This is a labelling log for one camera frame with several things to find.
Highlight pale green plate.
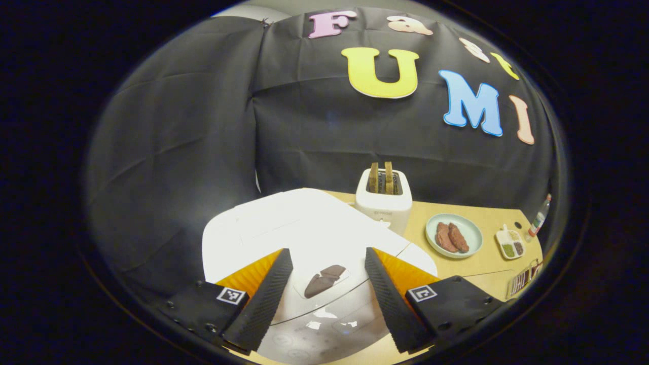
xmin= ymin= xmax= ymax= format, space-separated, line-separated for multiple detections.
xmin=425 ymin=213 xmax=483 ymax=259

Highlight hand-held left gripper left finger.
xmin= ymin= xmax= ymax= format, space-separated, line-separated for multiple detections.
xmin=157 ymin=248 xmax=295 ymax=354

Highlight white rice cooker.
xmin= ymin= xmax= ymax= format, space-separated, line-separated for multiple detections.
xmin=202 ymin=188 xmax=438 ymax=364

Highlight white divided sauce dish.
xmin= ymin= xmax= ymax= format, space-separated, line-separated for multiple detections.
xmin=495 ymin=224 xmax=526 ymax=260

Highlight black backdrop cloth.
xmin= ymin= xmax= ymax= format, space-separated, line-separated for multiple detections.
xmin=86 ymin=6 xmax=568 ymax=305

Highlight white toaster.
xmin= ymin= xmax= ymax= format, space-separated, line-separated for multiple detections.
xmin=354 ymin=167 xmax=413 ymax=236

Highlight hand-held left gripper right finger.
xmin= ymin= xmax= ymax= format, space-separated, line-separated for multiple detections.
xmin=364 ymin=247 xmax=508 ymax=354

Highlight clear plastic bottle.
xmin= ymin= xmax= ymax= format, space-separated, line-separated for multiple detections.
xmin=525 ymin=194 xmax=552 ymax=243

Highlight brown meat piece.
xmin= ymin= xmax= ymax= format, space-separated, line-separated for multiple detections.
xmin=435 ymin=222 xmax=458 ymax=253
xmin=448 ymin=222 xmax=470 ymax=253

